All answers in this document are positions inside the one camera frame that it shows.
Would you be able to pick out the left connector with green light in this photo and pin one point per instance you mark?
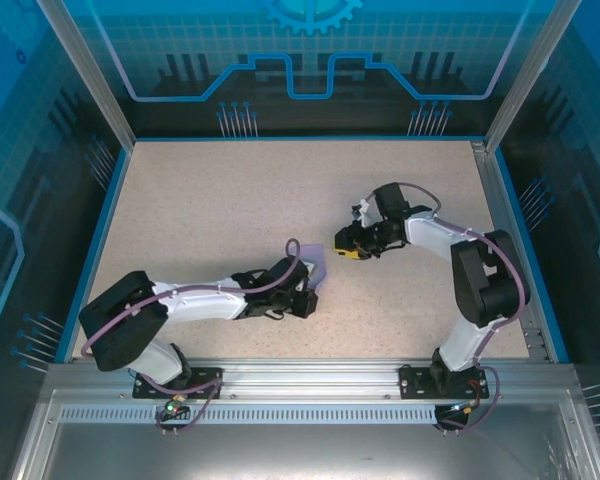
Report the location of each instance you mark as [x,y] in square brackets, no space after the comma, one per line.
[172,406]

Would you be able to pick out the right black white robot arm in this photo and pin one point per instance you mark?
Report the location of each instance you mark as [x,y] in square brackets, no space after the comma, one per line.
[430,232]

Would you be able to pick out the right connector with green light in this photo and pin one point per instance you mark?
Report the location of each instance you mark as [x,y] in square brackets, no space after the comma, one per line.
[465,407]

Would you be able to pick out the aluminium frame post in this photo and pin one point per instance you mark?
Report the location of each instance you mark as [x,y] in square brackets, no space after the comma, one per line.
[90,75]
[530,75]

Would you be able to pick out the aluminium side rail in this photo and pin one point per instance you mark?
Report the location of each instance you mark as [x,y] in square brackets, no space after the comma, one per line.
[497,200]

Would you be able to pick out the right aluminium frame post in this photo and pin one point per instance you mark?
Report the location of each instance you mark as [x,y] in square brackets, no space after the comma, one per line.
[530,75]

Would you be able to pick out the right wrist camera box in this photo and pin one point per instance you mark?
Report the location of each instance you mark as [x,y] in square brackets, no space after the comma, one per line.
[364,212]

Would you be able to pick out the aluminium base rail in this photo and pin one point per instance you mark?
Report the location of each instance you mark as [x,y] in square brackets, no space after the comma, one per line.
[305,377]

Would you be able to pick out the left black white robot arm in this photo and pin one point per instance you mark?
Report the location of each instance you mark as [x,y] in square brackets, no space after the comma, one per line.
[200,302]

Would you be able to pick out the steel sheet tray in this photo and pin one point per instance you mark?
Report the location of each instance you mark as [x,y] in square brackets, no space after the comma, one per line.
[300,455]

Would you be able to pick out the blue table edge strip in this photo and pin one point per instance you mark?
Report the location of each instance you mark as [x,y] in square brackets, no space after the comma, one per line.
[528,250]
[95,255]

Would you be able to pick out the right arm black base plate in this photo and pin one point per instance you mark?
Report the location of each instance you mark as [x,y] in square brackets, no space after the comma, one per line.
[412,385]

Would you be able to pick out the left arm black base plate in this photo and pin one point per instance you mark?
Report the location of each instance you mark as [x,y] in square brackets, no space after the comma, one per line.
[147,392]

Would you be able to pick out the left aluminium frame post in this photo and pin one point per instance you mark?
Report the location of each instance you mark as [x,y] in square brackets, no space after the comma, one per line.
[90,75]

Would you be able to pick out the connector with green light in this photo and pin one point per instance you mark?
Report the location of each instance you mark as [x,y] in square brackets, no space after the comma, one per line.
[465,407]
[172,406]

